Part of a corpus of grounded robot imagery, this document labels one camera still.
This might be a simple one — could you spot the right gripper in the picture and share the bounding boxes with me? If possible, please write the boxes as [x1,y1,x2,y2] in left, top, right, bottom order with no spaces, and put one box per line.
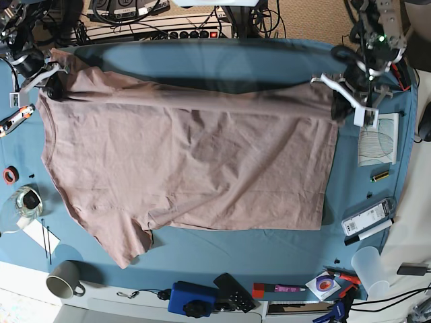
[8,54,69,108]

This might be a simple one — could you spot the black remote control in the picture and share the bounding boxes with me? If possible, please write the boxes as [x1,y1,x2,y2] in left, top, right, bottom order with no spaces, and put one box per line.
[213,273,257,313]

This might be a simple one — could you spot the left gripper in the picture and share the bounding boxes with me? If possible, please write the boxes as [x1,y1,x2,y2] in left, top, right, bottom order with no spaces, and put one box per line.
[310,61,393,128]

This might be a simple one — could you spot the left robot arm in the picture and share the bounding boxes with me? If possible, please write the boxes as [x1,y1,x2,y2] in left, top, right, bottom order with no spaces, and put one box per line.
[311,1,412,127]

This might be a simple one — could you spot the disc in paper sleeve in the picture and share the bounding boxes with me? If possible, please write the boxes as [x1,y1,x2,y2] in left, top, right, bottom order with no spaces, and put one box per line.
[305,271,341,301]

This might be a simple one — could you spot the white paper card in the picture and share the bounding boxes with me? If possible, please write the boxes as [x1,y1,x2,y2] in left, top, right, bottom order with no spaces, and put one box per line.
[23,220,60,254]

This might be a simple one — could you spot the blue clamp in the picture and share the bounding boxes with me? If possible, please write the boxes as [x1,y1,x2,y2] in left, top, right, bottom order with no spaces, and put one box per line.
[312,285,358,323]

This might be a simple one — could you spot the black computer mouse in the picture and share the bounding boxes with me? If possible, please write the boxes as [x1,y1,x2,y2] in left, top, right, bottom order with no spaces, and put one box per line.
[418,102,431,142]

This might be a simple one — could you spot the clear plastic case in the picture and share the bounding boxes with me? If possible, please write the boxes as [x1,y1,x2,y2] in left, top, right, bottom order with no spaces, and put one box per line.
[341,198,397,237]

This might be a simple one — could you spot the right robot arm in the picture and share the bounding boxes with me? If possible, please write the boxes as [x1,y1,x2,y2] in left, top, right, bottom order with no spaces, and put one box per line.
[1,1,69,108]

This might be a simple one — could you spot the yellow battery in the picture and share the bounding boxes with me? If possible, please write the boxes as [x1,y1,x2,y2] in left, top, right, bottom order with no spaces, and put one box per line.
[370,170,390,182]

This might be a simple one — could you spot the red tape roll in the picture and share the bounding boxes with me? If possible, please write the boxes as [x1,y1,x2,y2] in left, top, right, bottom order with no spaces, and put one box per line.
[2,166,19,185]

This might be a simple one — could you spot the white power strip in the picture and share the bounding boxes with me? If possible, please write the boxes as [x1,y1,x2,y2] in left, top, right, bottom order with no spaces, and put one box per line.
[70,12,234,46]

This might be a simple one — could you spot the red black pliers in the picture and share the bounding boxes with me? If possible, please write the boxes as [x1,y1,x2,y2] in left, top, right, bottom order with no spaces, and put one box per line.
[326,268,361,285]

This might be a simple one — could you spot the grey mug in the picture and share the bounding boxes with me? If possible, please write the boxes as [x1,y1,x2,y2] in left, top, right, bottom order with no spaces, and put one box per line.
[46,260,86,299]

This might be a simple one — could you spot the white black marker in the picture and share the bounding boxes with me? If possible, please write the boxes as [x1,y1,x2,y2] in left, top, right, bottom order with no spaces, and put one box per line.
[344,219,395,246]

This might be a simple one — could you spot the mauve T-shirt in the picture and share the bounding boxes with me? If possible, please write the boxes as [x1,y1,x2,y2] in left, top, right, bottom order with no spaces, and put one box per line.
[36,49,338,268]

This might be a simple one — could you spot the blue table cloth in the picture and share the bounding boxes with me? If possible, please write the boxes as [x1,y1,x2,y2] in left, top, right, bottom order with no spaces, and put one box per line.
[1,39,418,289]

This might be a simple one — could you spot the grey start foot pedal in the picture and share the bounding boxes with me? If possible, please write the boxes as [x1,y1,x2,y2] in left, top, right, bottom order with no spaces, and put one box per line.
[113,0,137,20]

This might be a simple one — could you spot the translucent plastic cup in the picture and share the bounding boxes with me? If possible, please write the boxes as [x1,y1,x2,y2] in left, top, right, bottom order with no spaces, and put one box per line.
[351,246,390,299]

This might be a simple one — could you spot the red purple glue tube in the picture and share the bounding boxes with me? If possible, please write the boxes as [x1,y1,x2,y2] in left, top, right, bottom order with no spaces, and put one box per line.
[251,283,306,299]

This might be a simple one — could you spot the blue box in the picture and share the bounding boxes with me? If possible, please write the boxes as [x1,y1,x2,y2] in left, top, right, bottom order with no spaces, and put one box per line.
[168,281,218,318]

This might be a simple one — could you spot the orange utility knife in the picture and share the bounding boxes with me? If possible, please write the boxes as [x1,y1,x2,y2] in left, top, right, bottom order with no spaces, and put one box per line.
[0,104,36,138]

